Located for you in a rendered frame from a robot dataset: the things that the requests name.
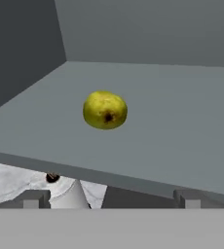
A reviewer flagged white cone-shaped container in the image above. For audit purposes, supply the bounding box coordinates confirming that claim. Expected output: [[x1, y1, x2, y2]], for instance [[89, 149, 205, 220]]
[[48, 176, 93, 210]]

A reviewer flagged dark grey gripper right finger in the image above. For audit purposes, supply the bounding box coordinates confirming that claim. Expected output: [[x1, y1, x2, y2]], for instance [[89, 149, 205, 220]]
[[172, 189, 224, 210]]

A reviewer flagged dark brown round object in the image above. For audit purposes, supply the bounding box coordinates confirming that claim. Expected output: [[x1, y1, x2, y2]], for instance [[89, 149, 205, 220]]
[[45, 172, 60, 184]]

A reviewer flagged grey cabinet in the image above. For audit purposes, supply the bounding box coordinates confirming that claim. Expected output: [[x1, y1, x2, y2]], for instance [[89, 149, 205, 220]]
[[0, 0, 224, 209]]

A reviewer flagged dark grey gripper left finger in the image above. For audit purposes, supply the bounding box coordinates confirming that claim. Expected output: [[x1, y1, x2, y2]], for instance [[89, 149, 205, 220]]
[[0, 189, 52, 210]]

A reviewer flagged yellow-green pear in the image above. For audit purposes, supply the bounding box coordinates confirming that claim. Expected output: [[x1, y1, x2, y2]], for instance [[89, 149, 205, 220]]
[[82, 90, 129, 130]]

